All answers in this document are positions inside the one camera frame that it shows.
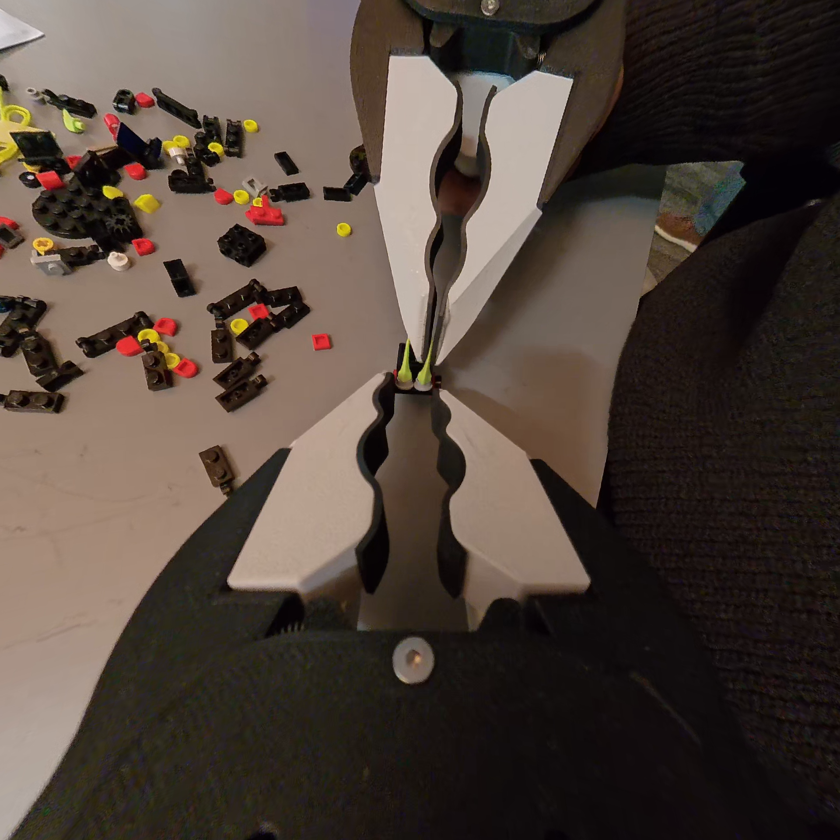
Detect person's right forearm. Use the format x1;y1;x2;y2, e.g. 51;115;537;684
577;0;840;194

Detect person's dark sweater torso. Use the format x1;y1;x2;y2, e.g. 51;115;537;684
600;193;840;840

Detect black lego assembly lime horns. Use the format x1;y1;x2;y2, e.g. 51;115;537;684
392;338;444;396

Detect pile of loose lego pieces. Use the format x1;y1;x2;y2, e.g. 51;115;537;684
0;72;371;496

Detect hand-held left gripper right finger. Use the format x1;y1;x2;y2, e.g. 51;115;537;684
430;386;593;624

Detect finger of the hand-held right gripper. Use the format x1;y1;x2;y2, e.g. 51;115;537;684
433;69;575;365
373;54;463;362

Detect white paper sheet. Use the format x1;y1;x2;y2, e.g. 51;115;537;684
0;10;46;52

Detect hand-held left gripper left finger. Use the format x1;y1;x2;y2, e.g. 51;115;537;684
226;369;396;618

